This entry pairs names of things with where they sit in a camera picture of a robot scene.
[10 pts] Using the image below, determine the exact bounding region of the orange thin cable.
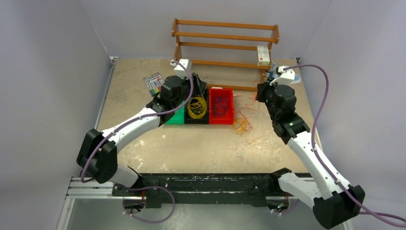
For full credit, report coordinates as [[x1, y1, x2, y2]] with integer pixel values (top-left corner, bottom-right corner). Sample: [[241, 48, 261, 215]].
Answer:
[[236, 81, 262, 123]]

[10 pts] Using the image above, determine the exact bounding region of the red plastic bin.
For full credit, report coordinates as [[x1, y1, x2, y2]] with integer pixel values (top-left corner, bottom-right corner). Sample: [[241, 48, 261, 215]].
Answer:
[[209, 89, 235, 125]]

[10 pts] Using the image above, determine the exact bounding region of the purple thin cable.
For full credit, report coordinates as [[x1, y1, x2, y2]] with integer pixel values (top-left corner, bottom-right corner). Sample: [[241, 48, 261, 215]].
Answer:
[[212, 96, 230, 116]]

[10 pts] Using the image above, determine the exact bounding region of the black plastic bin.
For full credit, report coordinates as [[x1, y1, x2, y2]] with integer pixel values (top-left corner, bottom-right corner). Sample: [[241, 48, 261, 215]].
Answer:
[[184, 89, 209, 125]]

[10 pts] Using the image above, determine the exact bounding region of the green plastic bin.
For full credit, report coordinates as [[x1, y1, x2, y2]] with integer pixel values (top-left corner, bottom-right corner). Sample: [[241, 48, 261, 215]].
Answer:
[[165, 106, 185, 125]]

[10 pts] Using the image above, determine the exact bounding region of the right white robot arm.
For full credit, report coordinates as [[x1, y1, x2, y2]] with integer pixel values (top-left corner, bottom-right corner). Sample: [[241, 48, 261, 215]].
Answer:
[[256, 82, 365, 229]]

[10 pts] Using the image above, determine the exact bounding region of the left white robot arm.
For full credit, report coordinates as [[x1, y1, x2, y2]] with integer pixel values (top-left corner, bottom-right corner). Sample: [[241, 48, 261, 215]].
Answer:
[[77, 73, 207, 196]]

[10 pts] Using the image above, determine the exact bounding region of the white red carton box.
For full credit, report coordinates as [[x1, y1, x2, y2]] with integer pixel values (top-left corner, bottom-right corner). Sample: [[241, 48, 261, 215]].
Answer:
[[257, 46, 271, 67]]

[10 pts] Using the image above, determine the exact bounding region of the wooden two-tier shelf rack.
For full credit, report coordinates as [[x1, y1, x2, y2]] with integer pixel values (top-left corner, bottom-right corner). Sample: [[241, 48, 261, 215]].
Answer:
[[171, 19, 280, 84]]

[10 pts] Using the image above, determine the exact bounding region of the pack of coloured markers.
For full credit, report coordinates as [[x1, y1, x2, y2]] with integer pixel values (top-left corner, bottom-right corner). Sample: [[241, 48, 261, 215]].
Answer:
[[143, 72, 164, 96]]

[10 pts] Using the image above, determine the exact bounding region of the yellow coiled cable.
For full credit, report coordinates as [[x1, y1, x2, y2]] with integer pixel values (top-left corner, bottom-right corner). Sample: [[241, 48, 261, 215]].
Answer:
[[187, 95, 207, 120]]

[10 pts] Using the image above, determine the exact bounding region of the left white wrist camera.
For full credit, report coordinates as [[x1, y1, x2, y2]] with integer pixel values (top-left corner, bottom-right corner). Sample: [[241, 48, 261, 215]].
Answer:
[[170, 58, 192, 78]]

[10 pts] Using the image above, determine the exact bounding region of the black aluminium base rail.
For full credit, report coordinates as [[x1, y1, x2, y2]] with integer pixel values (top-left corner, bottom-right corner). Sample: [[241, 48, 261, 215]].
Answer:
[[65, 172, 318, 209]]

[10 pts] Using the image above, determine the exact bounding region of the left purple robot hose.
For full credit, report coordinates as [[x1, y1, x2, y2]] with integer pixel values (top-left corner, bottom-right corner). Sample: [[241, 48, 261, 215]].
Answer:
[[80, 59, 195, 224]]

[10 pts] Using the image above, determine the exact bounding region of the purple robot hose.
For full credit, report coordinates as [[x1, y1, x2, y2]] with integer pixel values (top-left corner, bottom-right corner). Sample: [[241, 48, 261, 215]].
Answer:
[[272, 64, 406, 229], [80, 59, 195, 224]]

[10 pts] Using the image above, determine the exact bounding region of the right purple robot hose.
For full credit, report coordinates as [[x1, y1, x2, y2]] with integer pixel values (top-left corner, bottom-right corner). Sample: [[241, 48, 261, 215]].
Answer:
[[272, 64, 406, 229]]

